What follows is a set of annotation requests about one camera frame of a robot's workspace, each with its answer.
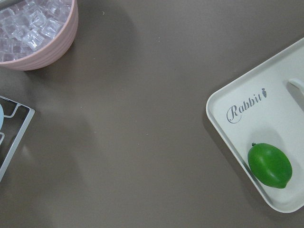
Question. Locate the white ceramic spoon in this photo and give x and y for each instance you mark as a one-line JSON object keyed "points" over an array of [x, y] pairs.
{"points": [[298, 83]]}

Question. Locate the cream rabbit tray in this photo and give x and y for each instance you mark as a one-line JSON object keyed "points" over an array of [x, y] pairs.
{"points": [[262, 107]]}

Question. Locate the pink ribbed bowl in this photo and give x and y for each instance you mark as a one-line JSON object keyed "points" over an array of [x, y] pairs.
{"points": [[52, 51]]}

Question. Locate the white wire rack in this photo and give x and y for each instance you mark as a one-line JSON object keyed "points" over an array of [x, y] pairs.
{"points": [[17, 117]]}

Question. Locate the clear ice cubes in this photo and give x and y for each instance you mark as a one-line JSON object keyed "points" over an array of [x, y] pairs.
{"points": [[29, 25]]}

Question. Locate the light blue plate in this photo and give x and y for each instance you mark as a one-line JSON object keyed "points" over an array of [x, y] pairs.
{"points": [[1, 116]]}

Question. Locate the green lime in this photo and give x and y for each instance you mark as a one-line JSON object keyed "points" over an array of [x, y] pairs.
{"points": [[269, 165]]}

